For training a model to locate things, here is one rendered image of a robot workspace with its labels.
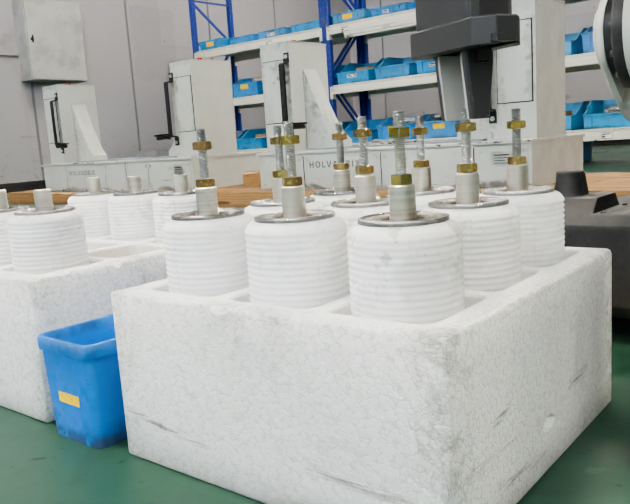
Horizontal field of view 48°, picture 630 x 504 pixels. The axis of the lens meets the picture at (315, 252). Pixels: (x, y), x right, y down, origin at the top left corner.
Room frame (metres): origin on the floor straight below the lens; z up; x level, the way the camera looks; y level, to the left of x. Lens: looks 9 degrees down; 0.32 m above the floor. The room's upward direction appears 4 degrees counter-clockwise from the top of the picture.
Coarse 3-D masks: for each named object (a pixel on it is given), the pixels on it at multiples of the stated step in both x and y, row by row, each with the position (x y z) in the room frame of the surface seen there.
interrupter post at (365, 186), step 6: (360, 180) 0.73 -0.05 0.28; (366, 180) 0.73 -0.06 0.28; (372, 180) 0.74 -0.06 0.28; (360, 186) 0.73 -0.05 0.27; (366, 186) 0.73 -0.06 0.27; (372, 186) 0.74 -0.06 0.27; (360, 192) 0.73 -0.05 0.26; (366, 192) 0.73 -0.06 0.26; (372, 192) 0.73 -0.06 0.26; (360, 198) 0.73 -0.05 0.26; (366, 198) 0.73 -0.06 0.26; (372, 198) 0.73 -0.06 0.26
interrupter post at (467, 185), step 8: (456, 176) 0.67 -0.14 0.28; (464, 176) 0.66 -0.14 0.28; (472, 176) 0.66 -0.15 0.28; (456, 184) 0.67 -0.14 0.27; (464, 184) 0.66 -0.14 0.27; (472, 184) 0.66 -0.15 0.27; (456, 192) 0.67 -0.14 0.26; (464, 192) 0.66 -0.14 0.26; (472, 192) 0.66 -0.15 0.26; (456, 200) 0.67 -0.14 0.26; (464, 200) 0.66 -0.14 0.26; (472, 200) 0.66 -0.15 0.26
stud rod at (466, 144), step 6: (462, 114) 0.67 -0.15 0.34; (462, 120) 0.67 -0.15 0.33; (468, 120) 0.66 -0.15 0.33; (462, 132) 0.67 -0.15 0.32; (468, 132) 0.67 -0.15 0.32; (462, 138) 0.67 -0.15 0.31; (468, 138) 0.66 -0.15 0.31; (462, 144) 0.67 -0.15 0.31; (468, 144) 0.67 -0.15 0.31; (462, 150) 0.67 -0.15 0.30; (468, 150) 0.67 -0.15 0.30; (462, 156) 0.67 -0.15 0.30; (468, 156) 0.66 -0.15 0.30; (462, 162) 0.67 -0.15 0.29; (468, 162) 0.66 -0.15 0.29
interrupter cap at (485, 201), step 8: (440, 200) 0.69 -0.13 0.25; (448, 200) 0.69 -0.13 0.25; (480, 200) 0.68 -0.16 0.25; (488, 200) 0.67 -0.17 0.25; (496, 200) 0.66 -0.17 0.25; (504, 200) 0.65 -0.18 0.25; (440, 208) 0.65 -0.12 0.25; (448, 208) 0.64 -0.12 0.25; (456, 208) 0.64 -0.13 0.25; (464, 208) 0.63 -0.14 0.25; (472, 208) 0.63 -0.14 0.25
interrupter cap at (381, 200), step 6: (354, 198) 0.78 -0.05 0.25; (378, 198) 0.76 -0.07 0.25; (384, 198) 0.76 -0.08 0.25; (336, 204) 0.72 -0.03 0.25; (342, 204) 0.72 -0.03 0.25; (348, 204) 0.71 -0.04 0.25; (354, 204) 0.71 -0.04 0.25; (360, 204) 0.71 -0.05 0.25; (366, 204) 0.71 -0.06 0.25; (372, 204) 0.71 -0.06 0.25; (378, 204) 0.71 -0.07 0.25; (384, 204) 0.71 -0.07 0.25
